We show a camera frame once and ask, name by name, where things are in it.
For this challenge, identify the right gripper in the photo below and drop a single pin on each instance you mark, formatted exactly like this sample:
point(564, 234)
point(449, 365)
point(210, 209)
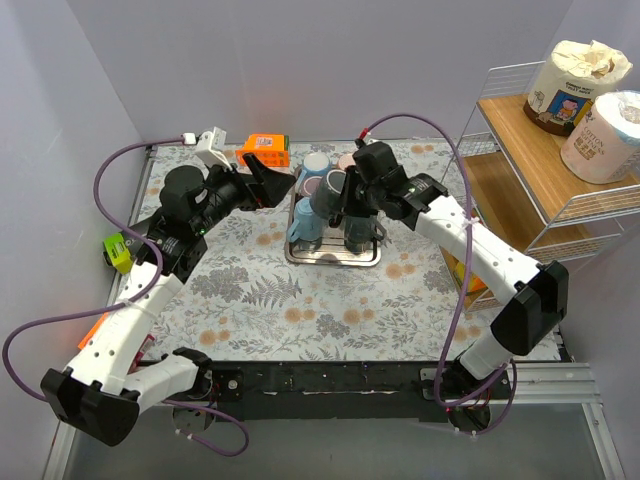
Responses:
point(357, 195)

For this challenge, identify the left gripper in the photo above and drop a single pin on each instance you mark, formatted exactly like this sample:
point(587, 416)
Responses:
point(248, 186)

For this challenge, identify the dark grey mug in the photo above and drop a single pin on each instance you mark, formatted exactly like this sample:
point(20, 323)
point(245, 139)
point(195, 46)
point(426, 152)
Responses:
point(325, 201)

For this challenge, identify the dark teal mug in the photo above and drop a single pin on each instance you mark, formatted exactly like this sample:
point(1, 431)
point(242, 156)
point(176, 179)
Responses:
point(360, 232)

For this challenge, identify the light blue faceted mug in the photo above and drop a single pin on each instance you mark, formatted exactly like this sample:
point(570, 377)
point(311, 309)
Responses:
point(306, 225)

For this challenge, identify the purple mug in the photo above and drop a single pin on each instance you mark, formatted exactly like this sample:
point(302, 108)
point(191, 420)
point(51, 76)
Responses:
point(309, 186)

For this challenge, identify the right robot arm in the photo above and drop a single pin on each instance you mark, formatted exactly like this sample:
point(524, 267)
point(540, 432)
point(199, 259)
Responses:
point(534, 296)

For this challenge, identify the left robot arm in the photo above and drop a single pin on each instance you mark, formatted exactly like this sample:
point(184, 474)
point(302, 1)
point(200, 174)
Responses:
point(98, 392)

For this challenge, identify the pink mug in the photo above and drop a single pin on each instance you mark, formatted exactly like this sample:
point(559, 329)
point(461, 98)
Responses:
point(345, 161)

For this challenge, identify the blue white mug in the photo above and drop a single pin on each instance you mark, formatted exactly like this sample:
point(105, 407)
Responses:
point(315, 164)

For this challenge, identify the orange box at back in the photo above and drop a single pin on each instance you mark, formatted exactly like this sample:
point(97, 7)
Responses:
point(273, 150)

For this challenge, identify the steel tray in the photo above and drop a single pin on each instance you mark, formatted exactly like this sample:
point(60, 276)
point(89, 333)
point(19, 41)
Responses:
point(330, 248)

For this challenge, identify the orange yellow box on shelf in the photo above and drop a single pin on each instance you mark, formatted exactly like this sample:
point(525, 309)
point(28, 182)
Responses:
point(457, 268)

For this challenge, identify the green black box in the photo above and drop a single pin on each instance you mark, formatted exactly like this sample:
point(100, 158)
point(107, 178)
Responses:
point(117, 254)

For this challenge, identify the orange pink sponge box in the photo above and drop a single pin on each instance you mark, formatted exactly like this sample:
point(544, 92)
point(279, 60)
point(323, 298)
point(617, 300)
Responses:
point(148, 342)

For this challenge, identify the pink toilet paper roll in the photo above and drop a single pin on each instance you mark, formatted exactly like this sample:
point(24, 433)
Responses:
point(604, 146)

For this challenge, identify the cartoon toilet paper roll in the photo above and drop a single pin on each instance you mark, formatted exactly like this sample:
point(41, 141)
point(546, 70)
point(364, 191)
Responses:
point(572, 77)

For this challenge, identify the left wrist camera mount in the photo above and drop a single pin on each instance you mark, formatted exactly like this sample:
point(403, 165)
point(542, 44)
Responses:
point(209, 147)

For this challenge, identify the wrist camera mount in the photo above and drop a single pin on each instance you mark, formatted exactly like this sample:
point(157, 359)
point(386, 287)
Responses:
point(364, 138)
point(209, 147)

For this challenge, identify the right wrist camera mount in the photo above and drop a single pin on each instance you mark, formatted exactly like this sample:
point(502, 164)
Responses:
point(364, 138)

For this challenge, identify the wire wooden shelf rack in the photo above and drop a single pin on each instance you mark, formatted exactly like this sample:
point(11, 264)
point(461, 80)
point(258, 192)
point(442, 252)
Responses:
point(523, 191)

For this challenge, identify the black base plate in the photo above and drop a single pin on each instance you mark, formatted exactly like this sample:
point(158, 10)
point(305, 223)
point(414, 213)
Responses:
point(314, 390)

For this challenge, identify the aluminium frame rail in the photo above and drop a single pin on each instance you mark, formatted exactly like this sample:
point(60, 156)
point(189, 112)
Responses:
point(551, 426)

